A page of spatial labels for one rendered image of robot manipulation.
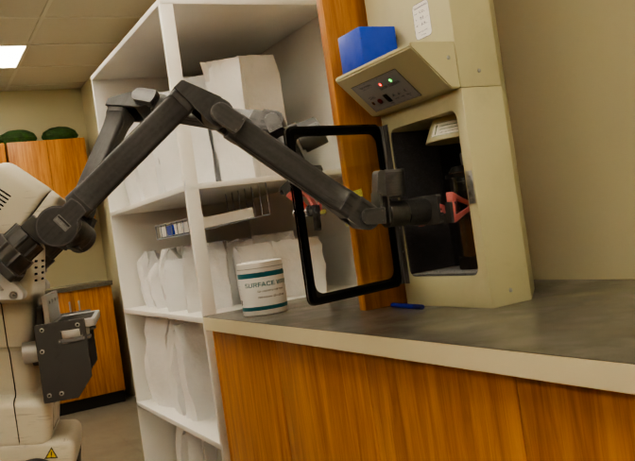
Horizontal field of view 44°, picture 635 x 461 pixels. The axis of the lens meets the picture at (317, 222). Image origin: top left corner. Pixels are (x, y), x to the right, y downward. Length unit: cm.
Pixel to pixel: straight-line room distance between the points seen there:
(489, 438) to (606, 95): 96
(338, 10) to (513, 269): 78
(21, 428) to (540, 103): 146
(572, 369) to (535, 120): 114
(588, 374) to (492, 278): 63
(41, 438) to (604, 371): 113
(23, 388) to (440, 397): 87
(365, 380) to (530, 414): 49
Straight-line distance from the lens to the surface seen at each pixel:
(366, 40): 184
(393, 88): 180
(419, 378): 148
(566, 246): 213
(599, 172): 203
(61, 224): 156
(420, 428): 152
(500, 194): 173
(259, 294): 219
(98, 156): 207
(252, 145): 162
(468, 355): 130
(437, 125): 182
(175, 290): 304
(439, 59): 169
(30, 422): 175
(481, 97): 174
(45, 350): 171
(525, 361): 120
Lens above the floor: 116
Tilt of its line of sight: level
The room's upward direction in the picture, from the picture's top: 8 degrees counter-clockwise
